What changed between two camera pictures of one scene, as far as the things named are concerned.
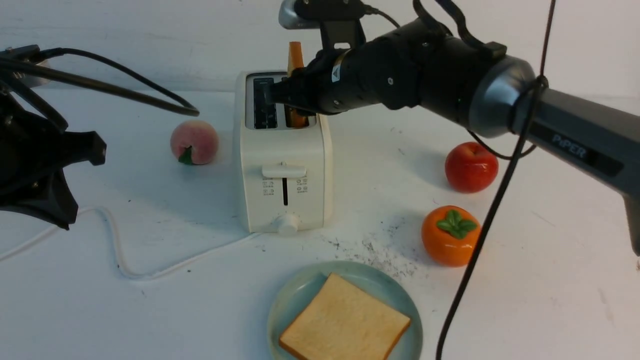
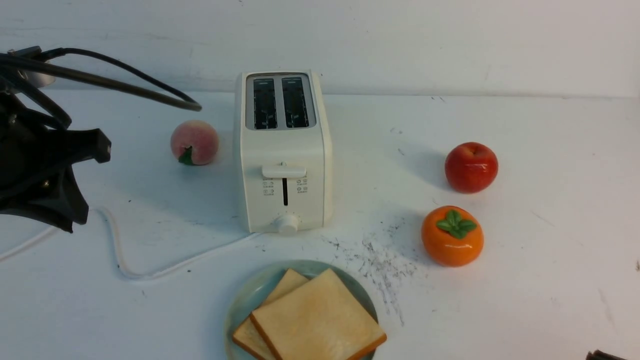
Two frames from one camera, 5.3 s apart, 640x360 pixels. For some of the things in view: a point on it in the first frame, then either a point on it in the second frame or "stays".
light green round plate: x=381 y=281 -> x=252 y=296
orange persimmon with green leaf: x=450 y=234 stays
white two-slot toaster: x=286 y=172 stays
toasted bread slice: x=295 y=117 -> x=319 y=319
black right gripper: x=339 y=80 -> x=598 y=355
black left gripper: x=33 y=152 stays
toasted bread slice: x=342 y=320 -> x=248 y=335
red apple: x=470 y=168 stays
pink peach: x=194 y=142 stays
